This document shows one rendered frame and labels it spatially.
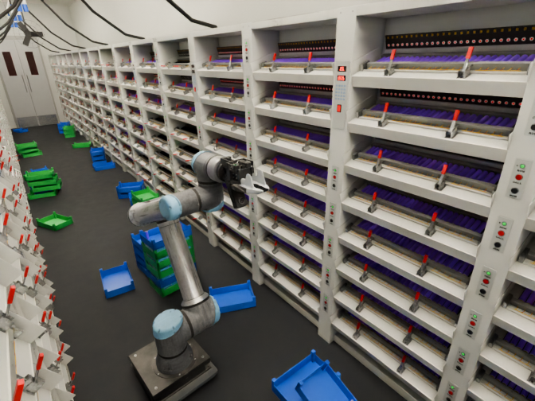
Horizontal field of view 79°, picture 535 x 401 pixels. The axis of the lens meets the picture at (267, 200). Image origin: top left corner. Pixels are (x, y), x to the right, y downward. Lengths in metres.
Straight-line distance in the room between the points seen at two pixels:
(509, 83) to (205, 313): 1.56
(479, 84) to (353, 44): 0.50
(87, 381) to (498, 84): 2.25
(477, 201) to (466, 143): 0.20
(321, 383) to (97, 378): 1.20
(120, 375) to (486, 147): 2.01
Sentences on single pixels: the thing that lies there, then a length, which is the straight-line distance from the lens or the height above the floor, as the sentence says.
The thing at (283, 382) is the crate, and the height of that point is 0.00.
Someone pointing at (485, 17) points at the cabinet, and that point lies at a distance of 1.45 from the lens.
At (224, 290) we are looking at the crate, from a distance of 2.47.
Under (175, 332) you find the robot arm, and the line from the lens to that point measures 1.74.
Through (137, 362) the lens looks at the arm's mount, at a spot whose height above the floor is 0.13.
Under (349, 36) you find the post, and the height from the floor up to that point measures 1.65.
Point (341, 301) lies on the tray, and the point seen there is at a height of 0.36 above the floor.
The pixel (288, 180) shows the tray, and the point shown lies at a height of 0.93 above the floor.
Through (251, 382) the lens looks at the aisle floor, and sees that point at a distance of 1.97.
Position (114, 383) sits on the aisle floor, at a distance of 2.15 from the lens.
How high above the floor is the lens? 1.58
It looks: 24 degrees down
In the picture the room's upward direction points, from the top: 1 degrees counter-clockwise
